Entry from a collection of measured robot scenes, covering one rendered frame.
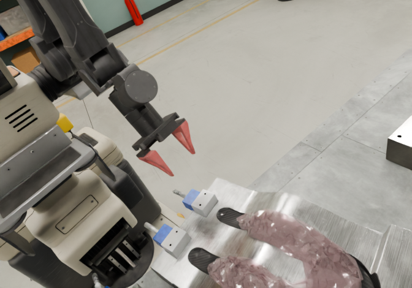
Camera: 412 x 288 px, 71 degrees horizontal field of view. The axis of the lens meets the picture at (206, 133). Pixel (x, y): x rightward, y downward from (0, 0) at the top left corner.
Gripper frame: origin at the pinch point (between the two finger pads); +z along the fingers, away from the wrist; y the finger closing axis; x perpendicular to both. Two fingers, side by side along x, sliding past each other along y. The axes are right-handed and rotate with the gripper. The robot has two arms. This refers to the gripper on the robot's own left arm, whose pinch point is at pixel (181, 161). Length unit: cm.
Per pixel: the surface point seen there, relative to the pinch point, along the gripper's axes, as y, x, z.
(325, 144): 32.9, -4.8, 24.5
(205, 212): -2.8, 2.1, 13.2
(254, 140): 89, 104, 60
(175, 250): -13.1, 1.1, 12.9
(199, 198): -1.0, 4.0, 10.7
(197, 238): -8.1, 1.2, 15.1
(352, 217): 15.0, -17.2, 30.5
